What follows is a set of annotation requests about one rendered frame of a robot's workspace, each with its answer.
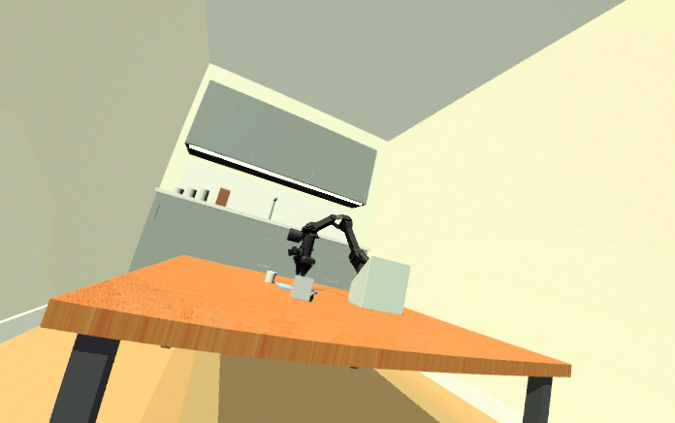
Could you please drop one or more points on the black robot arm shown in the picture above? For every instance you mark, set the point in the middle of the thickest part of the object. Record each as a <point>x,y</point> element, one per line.
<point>357,257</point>

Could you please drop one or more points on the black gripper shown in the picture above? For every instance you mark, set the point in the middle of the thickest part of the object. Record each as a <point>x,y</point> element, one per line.
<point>304,262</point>

